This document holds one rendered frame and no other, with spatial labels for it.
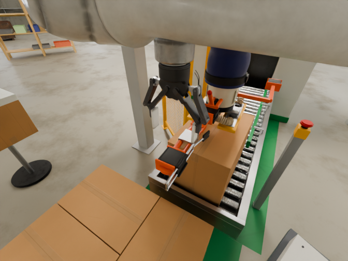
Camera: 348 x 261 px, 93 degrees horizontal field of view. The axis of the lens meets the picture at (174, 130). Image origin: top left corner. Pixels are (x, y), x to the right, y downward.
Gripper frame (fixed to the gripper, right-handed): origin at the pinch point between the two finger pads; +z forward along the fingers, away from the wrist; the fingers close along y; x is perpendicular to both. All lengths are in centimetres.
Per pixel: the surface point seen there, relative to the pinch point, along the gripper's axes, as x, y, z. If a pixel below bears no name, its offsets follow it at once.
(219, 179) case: -29, -14, 50
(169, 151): -0.1, 2.0, 10.1
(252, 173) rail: -65, -33, 73
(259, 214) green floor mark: -74, -54, 132
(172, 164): 4.5, -2.2, 10.2
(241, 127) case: -68, -15, 37
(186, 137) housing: -10.7, 0.6, 10.9
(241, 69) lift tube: -52, -8, -5
